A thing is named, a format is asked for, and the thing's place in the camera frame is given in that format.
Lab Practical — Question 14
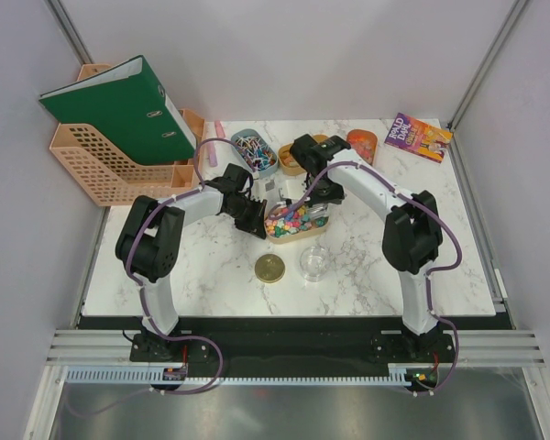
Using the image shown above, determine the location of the clear plastic jar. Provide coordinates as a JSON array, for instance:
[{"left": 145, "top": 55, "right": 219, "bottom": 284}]
[{"left": 300, "top": 246, "right": 330, "bottom": 282}]

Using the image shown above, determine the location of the gold jar lid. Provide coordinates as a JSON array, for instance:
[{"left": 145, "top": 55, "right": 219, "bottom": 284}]
[{"left": 254, "top": 254, "right": 285, "bottom": 283}]

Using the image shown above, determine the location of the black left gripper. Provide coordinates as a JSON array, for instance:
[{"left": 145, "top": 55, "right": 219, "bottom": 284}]
[{"left": 225, "top": 196, "right": 268, "bottom": 240}]

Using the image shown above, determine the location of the purple cable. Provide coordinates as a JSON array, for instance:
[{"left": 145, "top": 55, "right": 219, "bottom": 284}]
[
  {"left": 63, "top": 138, "right": 253, "bottom": 418},
  {"left": 269, "top": 162, "right": 464, "bottom": 398}
]

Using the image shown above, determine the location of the grey tray of lollipops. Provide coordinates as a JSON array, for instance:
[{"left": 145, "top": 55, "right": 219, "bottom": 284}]
[{"left": 231, "top": 128, "right": 279, "bottom": 178}]

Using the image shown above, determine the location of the green ring binder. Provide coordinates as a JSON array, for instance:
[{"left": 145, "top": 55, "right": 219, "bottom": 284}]
[{"left": 39, "top": 55, "right": 197, "bottom": 166}]

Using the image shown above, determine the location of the peach desk organizer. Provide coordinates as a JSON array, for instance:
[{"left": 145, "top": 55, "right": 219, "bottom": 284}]
[{"left": 49, "top": 64, "right": 205, "bottom": 206}]

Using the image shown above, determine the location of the silver metal scoop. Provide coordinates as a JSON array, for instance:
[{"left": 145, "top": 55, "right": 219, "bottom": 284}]
[{"left": 307, "top": 203, "right": 329, "bottom": 227}]

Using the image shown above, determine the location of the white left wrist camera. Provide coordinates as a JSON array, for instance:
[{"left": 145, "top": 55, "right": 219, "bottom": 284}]
[{"left": 277, "top": 179, "right": 305, "bottom": 205}]

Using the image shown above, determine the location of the beige tray of star candies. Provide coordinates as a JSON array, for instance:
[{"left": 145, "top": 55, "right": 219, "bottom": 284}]
[{"left": 264, "top": 203, "right": 329, "bottom": 244}]

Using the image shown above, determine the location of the tan tray of popsicle candies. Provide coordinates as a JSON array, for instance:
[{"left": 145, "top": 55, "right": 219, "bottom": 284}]
[{"left": 278, "top": 134, "right": 327, "bottom": 176}]

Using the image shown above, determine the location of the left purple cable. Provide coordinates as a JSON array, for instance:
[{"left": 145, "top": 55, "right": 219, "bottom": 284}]
[{"left": 63, "top": 138, "right": 253, "bottom": 418}]

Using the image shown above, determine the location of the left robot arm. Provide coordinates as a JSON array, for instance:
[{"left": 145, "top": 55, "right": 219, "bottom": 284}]
[{"left": 115, "top": 164, "right": 267, "bottom": 360}]

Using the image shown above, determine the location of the orange tray of gummies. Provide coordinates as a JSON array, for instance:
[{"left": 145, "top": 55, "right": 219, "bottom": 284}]
[{"left": 346, "top": 129, "right": 378, "bottom": 165}]

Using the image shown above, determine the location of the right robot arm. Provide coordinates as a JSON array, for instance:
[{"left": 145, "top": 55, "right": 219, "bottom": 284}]
[{"left": 290, "top": 135, "right": 443, "bottom": 361}]

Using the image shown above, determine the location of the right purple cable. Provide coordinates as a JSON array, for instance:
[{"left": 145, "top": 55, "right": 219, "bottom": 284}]
[{"left": 269, "top": 162, "right": 464, "bottom": 398}]

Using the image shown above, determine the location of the Roald Dahl book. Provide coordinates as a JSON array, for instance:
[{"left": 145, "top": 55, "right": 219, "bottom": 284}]
[{"left": 384, "top": 113, "right": 453, "bottom": 163}]

